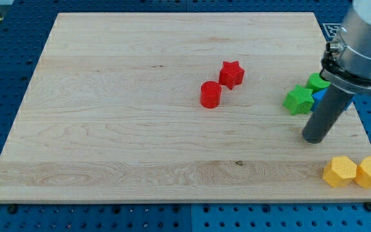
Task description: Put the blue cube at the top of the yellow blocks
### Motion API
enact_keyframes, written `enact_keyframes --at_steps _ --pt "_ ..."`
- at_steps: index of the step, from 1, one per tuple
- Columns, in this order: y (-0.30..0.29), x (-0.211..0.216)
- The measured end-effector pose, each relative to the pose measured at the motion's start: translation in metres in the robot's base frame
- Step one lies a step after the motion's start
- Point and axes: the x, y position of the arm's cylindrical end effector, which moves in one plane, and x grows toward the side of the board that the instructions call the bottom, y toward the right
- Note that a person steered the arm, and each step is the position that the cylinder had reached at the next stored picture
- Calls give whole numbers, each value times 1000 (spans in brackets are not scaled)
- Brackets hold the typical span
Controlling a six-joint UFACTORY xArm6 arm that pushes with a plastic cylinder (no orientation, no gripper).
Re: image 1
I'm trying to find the yellow hexagon block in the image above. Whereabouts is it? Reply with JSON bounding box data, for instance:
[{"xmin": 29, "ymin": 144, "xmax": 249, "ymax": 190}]
[{"xmin": 322, "ymin": 156, "xmax": 357, "ymax": 188}]

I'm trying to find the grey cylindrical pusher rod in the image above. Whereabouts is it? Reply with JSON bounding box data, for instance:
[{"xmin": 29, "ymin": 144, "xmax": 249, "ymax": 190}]
[{"xmin": 302, "ymin": 84, "xmax": 355, "ymax": 144}]

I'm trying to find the yellow heart block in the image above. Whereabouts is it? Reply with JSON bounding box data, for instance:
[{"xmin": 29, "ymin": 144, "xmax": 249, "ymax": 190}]
[{"xmin": 354, "ymin": 156, "xmax": 371, "ymax": 189}]

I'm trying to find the wooden board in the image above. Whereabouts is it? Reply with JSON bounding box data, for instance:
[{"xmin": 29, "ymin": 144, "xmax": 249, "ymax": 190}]
[{"xmin": 0, "ymin": 12, "xmax": 371, "ymax": 204}]

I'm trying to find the fiducial marker tag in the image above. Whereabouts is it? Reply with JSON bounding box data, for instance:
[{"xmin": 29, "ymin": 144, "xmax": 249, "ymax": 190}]
[{"xmin": 321, "ymin": 23, "xmax": 341, "ymax": 41}]

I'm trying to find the green star block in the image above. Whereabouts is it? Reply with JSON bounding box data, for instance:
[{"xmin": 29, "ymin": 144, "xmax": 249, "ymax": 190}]
[{"xmin": 283, "ymin": 85, "xmax": 314, "ymax": 115}]

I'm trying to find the red star block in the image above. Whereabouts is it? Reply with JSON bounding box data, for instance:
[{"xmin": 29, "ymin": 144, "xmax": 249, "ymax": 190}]
[{"xmin": 218, "ymin": 61, "xmax": 245, "ymax": 90}]

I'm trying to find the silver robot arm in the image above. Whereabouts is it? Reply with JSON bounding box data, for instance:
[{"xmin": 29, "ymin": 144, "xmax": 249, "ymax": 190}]
[{"xmin": 302, "ymin": 0, "xmax": 371, "ymax": 144}]

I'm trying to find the blue cube block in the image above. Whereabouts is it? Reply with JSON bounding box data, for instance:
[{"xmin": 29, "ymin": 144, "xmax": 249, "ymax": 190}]
[{"xmin": 310, "ymin": 88, "xmax": 354, "ymax": 113}]

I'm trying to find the red cylinder block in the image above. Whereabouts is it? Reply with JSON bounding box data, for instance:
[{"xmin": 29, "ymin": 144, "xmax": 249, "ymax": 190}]
[{"xmin": 200, "ymin": 81, "xmax": 222, "ymax": 108}]

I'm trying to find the green cylinder block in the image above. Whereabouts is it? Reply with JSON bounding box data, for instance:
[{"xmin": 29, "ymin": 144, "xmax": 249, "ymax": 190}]
[{"xmin": 305, "ymin": 73, "xmax": 330, "ymax": 93}]

